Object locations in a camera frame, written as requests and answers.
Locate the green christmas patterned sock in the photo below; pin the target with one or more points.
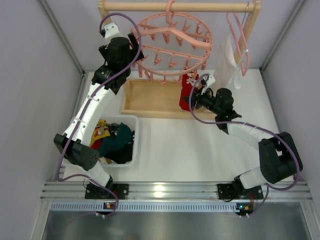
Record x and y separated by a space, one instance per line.
116 141

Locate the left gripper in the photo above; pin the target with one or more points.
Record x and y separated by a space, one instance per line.
136 46

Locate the wooden clothes rack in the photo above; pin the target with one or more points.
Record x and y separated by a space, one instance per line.
152 99

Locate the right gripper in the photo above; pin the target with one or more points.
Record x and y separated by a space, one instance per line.
192 100

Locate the black clothes in basket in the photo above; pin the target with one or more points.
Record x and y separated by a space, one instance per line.
124 155

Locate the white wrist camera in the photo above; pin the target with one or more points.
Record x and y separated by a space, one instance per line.
206 80
110 31

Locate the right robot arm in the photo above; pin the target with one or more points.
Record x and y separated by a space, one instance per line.
278 155

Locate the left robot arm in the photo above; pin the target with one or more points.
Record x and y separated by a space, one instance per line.
105 85

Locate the pink round clip hanger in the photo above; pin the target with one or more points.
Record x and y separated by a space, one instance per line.
174 44

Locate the white hanging cloth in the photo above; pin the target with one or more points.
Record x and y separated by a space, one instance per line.
227 74

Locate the aluminium mounting rail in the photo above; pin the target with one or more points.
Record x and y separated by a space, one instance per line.
202 197

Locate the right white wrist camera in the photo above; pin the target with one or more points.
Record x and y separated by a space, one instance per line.
206 80

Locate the red santa sock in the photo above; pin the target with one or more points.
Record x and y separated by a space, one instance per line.
97 143

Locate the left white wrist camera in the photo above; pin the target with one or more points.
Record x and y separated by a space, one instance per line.
110 31

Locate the mustard yellow sock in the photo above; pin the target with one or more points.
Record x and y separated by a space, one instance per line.
101 130

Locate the white plastic basket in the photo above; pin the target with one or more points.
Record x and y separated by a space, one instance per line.
135 140

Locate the pink wire clothes hanger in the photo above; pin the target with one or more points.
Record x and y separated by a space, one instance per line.
243 53

